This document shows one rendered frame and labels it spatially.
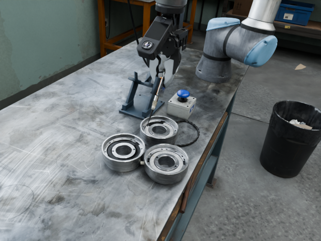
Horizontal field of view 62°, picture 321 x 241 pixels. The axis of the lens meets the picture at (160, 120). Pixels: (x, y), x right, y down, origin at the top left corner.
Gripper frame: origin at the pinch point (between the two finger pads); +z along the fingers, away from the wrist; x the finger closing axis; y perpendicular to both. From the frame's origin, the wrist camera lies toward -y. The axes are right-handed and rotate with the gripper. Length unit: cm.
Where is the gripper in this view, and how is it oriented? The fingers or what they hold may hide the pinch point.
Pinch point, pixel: (160, 83)
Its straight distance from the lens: 73.9
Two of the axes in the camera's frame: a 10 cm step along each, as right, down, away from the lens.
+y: 4.5, -4.8, 7.5
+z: -0.7, 8.2, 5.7
